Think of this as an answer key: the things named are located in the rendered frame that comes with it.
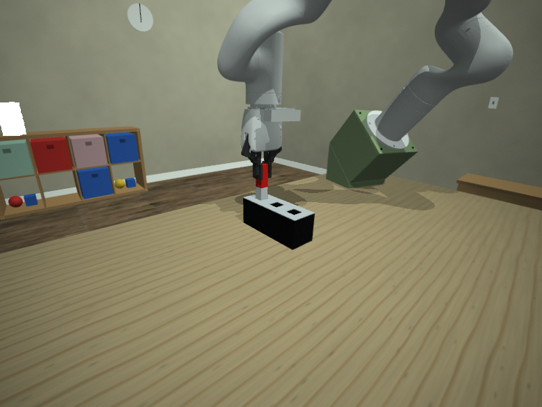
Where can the red square pin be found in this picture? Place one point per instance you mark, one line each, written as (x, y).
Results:
(262, 185)

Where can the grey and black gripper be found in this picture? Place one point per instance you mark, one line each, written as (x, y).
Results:
(260, 136)

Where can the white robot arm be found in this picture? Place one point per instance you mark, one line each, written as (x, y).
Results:
(479, 51)

